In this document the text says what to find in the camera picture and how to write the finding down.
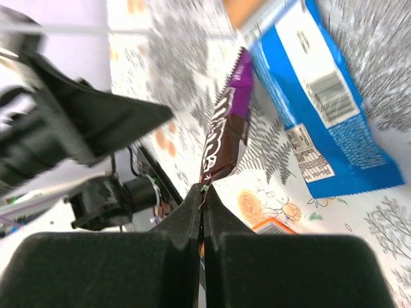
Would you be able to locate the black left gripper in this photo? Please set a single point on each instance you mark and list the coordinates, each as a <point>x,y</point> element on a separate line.
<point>70,119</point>

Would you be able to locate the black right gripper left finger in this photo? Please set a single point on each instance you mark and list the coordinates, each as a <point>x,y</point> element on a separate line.
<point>158,268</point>

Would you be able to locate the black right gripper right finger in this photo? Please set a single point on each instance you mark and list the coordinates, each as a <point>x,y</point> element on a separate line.
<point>245,269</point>

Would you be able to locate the purple M&M's candy bag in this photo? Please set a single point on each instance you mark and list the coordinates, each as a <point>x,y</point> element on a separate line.
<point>227,137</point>

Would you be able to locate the blue candy bar wrapper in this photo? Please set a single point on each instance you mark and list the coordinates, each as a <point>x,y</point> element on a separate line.
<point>305,75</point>

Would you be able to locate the orange Scrub Daddy box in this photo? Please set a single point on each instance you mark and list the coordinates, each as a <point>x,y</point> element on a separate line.
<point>272,226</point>

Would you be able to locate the white wire wooden shelf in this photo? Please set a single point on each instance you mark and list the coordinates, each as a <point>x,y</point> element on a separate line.
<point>242,16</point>

